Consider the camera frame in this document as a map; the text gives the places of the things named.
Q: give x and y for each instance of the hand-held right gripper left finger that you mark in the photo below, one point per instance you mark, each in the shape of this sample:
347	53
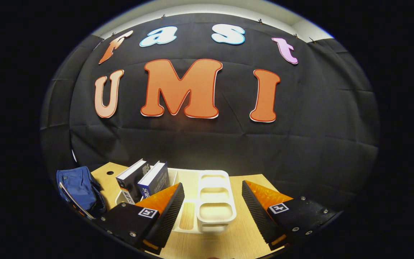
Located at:
167	216

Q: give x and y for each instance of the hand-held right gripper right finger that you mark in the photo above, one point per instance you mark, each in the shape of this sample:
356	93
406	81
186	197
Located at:
261	216

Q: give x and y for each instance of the blue book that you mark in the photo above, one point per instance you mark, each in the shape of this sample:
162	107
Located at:
155	180

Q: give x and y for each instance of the white bookshelf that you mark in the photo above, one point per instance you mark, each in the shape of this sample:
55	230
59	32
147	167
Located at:
216	201

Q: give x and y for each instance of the black and white book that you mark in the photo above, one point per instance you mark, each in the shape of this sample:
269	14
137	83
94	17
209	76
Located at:
129	178

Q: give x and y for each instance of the blue schoolbag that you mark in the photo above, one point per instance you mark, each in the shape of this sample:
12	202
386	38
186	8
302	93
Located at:
79	183

